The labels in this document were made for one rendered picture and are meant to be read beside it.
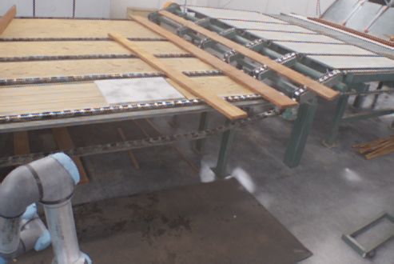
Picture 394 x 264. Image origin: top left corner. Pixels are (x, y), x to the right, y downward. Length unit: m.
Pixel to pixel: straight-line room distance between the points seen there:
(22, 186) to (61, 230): 0.23
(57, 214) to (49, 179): 0.14
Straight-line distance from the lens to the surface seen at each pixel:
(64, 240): 1.20
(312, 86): 3.33
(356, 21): 8.50
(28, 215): 1.42
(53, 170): 1.06
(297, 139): 3.51
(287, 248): 2.71
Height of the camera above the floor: 1.83
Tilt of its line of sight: 23 degrees down
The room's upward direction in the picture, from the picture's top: 10 degrees clockwise
